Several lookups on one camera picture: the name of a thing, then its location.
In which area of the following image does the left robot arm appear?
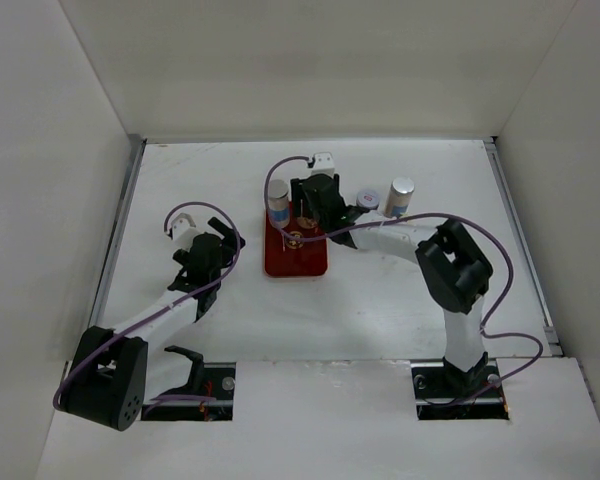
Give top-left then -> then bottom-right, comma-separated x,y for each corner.
53,215 -> 246,431

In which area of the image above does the red rectangular tray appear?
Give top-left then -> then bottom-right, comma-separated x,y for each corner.
263,202 -> 328,278

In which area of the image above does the tall silver lid spice jar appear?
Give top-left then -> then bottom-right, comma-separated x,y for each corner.
384,177 -> 415,218

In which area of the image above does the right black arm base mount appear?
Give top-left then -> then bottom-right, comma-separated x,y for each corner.
442,352 -> 489,406

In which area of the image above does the pink lid spice jar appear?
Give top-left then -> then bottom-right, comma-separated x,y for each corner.
296,216 -> 318,230

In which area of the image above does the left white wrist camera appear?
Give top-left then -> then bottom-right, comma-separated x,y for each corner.
166,213 -> 200,244

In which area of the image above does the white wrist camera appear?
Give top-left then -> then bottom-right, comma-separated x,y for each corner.
307,152 -> 335,177
166,213 -> 200,244

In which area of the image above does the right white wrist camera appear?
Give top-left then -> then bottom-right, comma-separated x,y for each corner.
307,152 -> 335,177

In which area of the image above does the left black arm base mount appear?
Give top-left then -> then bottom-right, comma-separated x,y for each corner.
164,345 -> 205,396

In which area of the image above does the silver lid blue label jar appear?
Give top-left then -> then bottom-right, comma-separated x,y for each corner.
267,179 -> 291,229

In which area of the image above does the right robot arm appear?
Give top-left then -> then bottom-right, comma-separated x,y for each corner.
290,174 -> 493,396

